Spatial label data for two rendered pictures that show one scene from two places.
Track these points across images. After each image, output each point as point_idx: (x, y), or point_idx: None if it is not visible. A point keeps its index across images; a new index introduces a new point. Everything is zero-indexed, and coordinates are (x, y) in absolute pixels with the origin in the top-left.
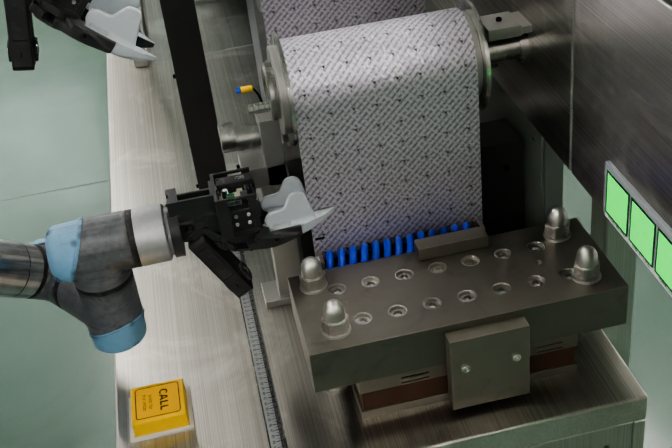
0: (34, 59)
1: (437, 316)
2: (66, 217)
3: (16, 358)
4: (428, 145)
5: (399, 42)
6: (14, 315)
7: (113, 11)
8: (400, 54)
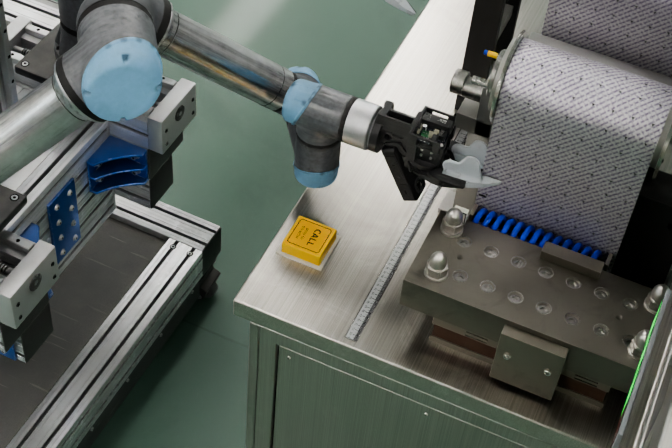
0: None
1: (509, 309)
2: None
3: (324, 77)
4: (592, 181)
5: (604, 98)
6: (346, 36)
7: None
8: (598, 108)
